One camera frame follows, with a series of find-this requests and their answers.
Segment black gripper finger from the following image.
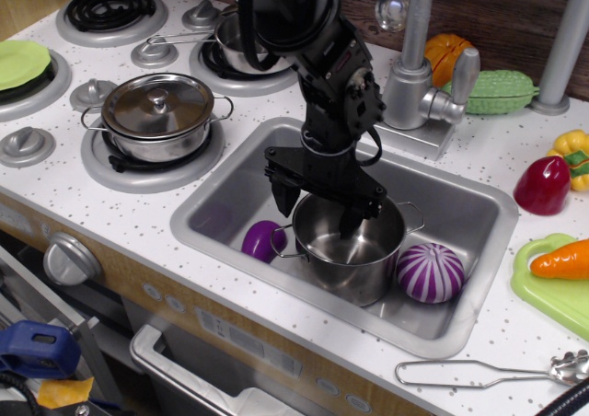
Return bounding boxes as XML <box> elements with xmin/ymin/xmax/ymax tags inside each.
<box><xmin>339</xmin><ymin>203</ymin><xmax>365</xmax><ymax>239</ymax></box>
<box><xmin>271</xmin><ymin>179</ymin><xmax>302</xmax><ymax>217</ymax></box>

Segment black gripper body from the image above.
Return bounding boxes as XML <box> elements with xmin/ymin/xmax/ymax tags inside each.
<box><xmin>264</xmin><ymin>133</ymin><xmax>387</xmax><ymax>218</ymax></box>

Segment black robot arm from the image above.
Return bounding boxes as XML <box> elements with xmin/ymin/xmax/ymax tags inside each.
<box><xmin>237</xmin><ymin>0</ymin><xmax>387</xmax><ymax>239</ymax></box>

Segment grey toy sink basin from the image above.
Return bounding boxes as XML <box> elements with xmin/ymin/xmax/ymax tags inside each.
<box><xmin>170</xmin><ymin>117</ymin><xmax>518</xmax><ymax>358</ymax></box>

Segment lidded steel pot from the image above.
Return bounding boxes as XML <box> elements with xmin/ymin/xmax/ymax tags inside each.
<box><xmin>81</xmin><ymin>73</ymin><xmax>234</xmax><ymax>163</ymax></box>

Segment purple toy eggplant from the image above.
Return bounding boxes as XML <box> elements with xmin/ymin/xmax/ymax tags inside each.
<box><xmin>241</xmin><ymin>220</ymin><xmax>287</xmax><ymax>264</ymax></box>

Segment purple striped toy onion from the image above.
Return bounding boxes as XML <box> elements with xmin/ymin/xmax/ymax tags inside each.
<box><xmin>397</xmin><ymin>243</ymin><xmax>466</xmax><ymax>304</ymax></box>

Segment silver toy faucet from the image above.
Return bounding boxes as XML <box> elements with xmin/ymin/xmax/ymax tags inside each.
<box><xmin>377</xmin><ymin>0</ymin><xmax>480</xmax><ymax>160</ymax></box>

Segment orange toy pumpkin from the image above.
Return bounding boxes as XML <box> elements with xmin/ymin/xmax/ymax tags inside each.
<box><xmin>425</xmin><ymin>33</ymin><xmax>474</xmax><ymax>77</ymax></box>

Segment hanging steel spoon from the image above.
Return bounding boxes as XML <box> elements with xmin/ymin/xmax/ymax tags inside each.
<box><xmin>375</xmin><ymin>0</ymin><xmax>410</xmax><ymax>32</ymax></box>

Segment green toy bitter gourd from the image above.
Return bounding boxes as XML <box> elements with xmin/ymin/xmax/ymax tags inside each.
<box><xmin>466</xmin><ymin>70</ymin><xmax>539</xmax><ymax>115</ymax></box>

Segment red toy bell pepper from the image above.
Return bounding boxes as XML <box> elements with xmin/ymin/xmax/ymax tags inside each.
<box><xmin>513</xmin><ymin>156</ymin><xmax>571</xmax><ymax>216</ymax></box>

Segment grey stove knob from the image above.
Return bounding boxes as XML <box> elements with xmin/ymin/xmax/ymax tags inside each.
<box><xmin>1</xmin><ymin>126</ymin><xmax>56</xmax><ymax>168</ymax></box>
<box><xmin>69</xmin><ymin>78</ymin><xmax>117</xmax><ymax>113</ymax></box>
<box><xmin>181</xmin><ymin>0</ymin><xmax>221</xmax><ymax>31</ymax></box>
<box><xmin>131</xmin><ymin>37</ymin><xmax>179</xmax><ymax>69</ymax></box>

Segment orange toy carrot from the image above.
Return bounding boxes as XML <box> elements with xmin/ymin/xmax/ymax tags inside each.
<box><xmin>530</xmin><ymin>239</ymin><xmax>588</xmax><ymax>281</ymax></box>

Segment grey oven knob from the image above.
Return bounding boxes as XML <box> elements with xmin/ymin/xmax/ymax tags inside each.
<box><xmin>43</xmin><ymin>232</ymin><xmax>102</xmax><ymax>286</ymax></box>

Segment green cutting board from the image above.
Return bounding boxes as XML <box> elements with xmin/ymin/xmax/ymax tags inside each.
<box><xmin>510</xmin><ymin>233</ymin><xmax>588</xmax><ymax>341</ymax></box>

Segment yellow toy bell pepper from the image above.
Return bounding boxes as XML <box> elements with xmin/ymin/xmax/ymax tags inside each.
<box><xmin>547</xmin><ymin>130</ymin><xmax>589</xmax><ymax>191</ymax></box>

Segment black coil burner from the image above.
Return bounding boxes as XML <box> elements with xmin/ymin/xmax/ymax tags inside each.
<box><xmin>65</xmin><ymin>0</ymin><xmax>156</xmax><ymax>32</ymax></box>

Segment green toy plate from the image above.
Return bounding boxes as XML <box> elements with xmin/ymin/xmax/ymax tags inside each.
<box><xmin>1</xmin><ymin>40</ymin><xmax>51</xmax><ymax>91</ymax></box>

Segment blue clamp tool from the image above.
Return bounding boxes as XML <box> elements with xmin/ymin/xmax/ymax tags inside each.
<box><xmin>1</xmin><ymin>320</ymin><xmax>82</xmax><ymax>379</ymax></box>

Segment yellow cloth piece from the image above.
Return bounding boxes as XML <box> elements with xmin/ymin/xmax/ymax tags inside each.
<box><xmin>37</xmin><ymin>377</ymin><xmax>95</xmax><ymax>410</ymax></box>

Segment steel saucepan with handle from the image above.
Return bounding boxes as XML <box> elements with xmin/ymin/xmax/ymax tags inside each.
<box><xmin>146</xmin><ymin>14</ymin><xmax>292</xmax><ymax>75</ymax></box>

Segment grey oven door handle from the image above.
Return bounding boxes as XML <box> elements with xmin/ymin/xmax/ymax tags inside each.
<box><xmin>130</xmin><ymin>324</ymin><xmax>308</xmax><ymax>415</ymax></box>

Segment grey vertical post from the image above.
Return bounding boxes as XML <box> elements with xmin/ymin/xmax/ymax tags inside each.
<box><xmin>530</xmin><ymin>0</ymin><xmax>588</xmax><ymax>116</ymax></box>

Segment steel wire-handled utensil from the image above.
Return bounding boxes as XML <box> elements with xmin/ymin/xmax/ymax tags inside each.
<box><xmin>394</xmin><ymin>350</ymin><xmax>588</xmax><ymax>389</ymax></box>

